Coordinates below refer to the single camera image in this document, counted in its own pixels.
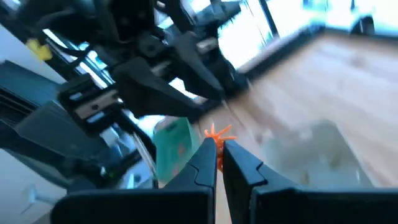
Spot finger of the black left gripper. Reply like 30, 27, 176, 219
172, 30, 228, 101
58, 57, 205, 131

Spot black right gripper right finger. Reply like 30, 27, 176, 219
222, 139, 398, 224

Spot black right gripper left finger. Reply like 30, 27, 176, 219
49, 138, 218, 224

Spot green plastic bin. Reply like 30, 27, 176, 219
152, 117, 201, 184

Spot orange plastic spider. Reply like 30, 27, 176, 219
203, 123, 238, 172

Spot black aluminium table frame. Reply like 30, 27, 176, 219
239, 24, 327, 78

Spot yellow cable tag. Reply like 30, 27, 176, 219
25, 37, 53, 62

